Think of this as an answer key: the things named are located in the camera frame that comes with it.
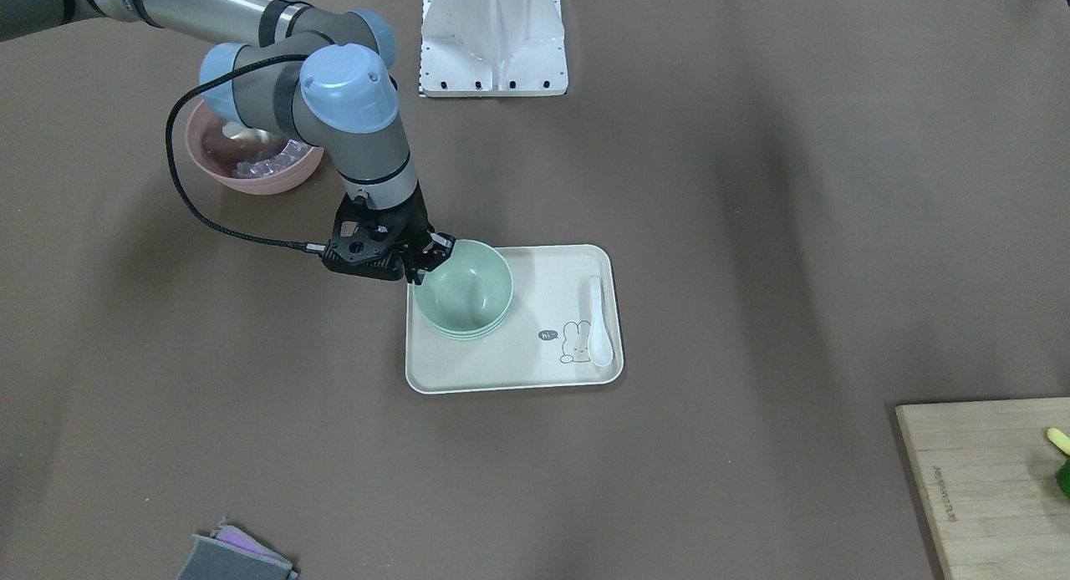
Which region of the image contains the metal ice scoop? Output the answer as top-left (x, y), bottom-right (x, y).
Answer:
top-left (221, 120), bottom-right (289, 147)

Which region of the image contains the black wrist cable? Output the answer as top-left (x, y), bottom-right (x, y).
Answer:
top-left (165, 54), bottom-right (328, 251)

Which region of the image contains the wooden cutting board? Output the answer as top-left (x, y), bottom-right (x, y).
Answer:
top-left (895, 397), bottom-right (1069, 579)

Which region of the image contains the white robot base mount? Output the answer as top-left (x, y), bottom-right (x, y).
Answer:
top-left (418, 0), bottom-right (569, 98)

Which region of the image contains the green lime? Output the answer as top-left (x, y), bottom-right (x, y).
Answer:
top-left (1055, 458), bottom-right (1070, 499)

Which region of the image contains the white ceramic spoon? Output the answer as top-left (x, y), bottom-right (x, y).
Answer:
top-left (589, 275), bottom-right (613, 368)

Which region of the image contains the yellow plastic knife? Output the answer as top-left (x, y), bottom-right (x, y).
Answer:
top-left (1046, 427), bottom-right (1070, 457)

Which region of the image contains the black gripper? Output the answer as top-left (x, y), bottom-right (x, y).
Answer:
top-left (348, 190), bottom-right (456, 286)

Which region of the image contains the pink bowl with ice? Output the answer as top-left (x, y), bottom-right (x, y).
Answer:
top-left (185, 100), bottom-right (325, 196)

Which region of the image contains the grey folded cloth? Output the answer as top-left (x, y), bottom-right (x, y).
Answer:
top-left (175, 521), bottom-right (299, 579)

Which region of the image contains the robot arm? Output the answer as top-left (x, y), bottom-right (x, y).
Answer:
top-left (3, 0), bottom-right (455, 284)

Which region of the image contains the green bowl on tray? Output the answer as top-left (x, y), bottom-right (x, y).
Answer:
top-left (418, 312), bottom-right (509, 341)

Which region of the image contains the cream rectangular serving tray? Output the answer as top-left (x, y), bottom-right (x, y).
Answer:
top-left (406, 244), bottom-right (625, 394)

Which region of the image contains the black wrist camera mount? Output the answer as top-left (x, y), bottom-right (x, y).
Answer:
top-left (318, 198), bottom-right (408, 283)

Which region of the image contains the green bowl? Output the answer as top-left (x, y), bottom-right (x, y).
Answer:
top-left (408, 308), bottom-right (511, 341)
top-left (412, 240), bottom-right (513, 317)
top-left (418, 312), bottom-right (509, 341)

